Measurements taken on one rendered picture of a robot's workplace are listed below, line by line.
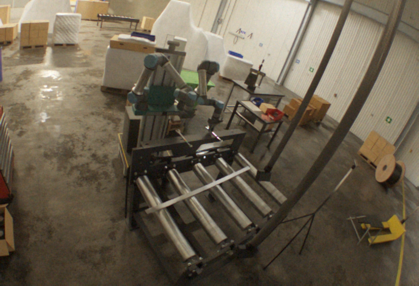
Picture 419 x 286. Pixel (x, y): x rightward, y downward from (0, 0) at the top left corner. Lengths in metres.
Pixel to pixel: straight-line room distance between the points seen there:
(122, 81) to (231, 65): 4.79
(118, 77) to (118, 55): 0.53
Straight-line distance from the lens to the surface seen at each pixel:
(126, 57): 4.86
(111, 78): 5.09
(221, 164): 2.19
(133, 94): 1.96
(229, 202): 1.83
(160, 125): 2.60
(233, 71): 8.53
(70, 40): 9.35
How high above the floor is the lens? 2.20
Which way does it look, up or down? 29 degrees down
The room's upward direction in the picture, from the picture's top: 20 degrees clockwise
